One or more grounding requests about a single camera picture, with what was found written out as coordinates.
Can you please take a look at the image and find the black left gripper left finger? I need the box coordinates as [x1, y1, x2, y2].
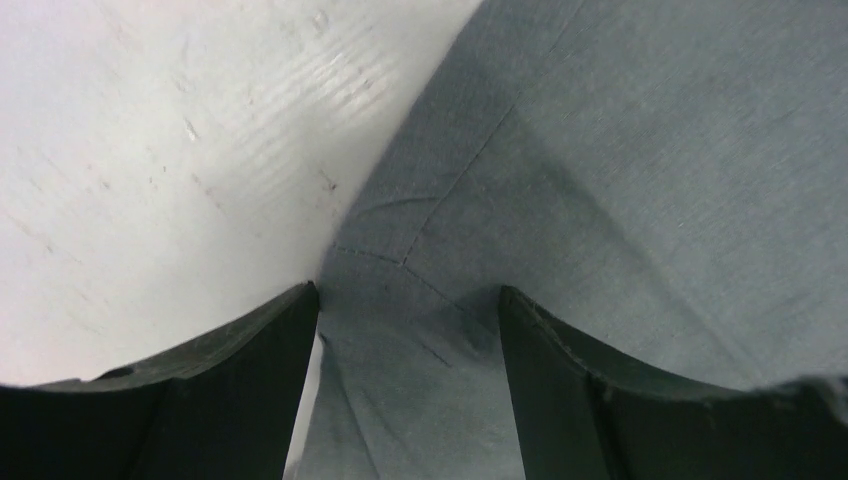
[1, 283, 319, 479]

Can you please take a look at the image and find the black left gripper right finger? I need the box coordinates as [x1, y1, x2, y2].
[498, 286, 847, 479]

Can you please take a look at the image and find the grey button-up shirt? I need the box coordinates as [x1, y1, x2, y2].
[298, 1, 847, 479]

